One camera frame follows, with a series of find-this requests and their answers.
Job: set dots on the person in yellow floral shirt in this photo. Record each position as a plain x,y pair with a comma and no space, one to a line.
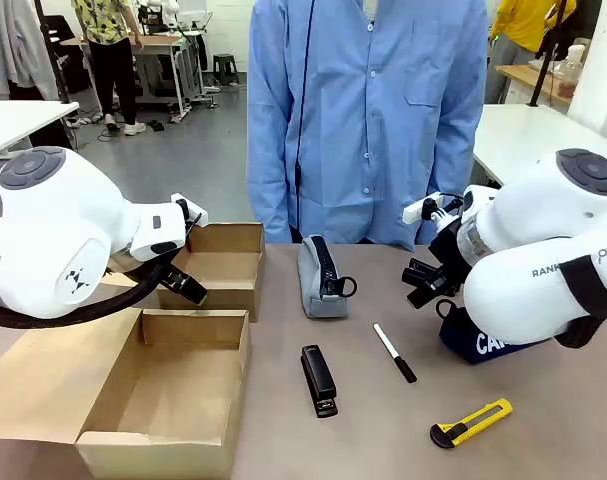
110,60

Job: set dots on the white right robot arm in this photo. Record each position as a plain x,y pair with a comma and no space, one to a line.
533,240

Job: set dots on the small cardboard box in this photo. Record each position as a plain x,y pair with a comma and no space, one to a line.
233,260

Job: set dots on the black stand pole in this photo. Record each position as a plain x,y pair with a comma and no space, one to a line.
548,55

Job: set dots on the wooden top background desk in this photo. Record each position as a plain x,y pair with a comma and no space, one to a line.
163,42

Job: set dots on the clear plastic bottle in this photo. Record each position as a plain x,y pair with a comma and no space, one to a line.
569,70

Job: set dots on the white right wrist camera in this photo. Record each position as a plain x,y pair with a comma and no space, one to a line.
415,210

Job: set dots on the black stapler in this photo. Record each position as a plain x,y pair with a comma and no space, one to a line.
319,380

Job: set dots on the person in blue shirt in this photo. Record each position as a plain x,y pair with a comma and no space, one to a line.
368,125

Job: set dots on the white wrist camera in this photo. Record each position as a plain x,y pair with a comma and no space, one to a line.
193,209
415,210

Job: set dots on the person in grey hoodie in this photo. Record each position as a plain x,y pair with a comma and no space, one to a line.
13,45

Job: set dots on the person's right forearm blue sleeve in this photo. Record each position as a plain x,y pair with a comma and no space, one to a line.
265,190

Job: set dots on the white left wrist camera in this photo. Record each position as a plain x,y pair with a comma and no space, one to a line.
193,209

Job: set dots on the white black marker pen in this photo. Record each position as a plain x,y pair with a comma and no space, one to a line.
394,352

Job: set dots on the person's left forearm blue sleeve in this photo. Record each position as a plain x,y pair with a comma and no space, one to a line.
458,165

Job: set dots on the grey pencil case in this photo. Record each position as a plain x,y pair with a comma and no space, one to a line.
320,285

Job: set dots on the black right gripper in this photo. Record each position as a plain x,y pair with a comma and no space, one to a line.
450,255

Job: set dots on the wooden background table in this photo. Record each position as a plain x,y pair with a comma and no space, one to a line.
523,77

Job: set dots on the navy blue pencil case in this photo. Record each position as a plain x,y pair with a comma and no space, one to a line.
475,340

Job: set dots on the large cardboard box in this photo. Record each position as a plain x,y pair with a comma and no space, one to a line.
173,380

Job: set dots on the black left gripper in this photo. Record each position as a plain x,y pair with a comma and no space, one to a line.
178,278

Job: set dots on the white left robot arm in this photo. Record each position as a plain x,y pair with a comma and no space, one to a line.
58,225

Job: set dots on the person in yellow hoodie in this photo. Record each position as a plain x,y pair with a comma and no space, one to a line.
528,25

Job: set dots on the dark green plastic stool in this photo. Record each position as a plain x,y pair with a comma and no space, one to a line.
225,67

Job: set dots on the yellow black utility knife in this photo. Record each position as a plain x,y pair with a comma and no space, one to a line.
475,420

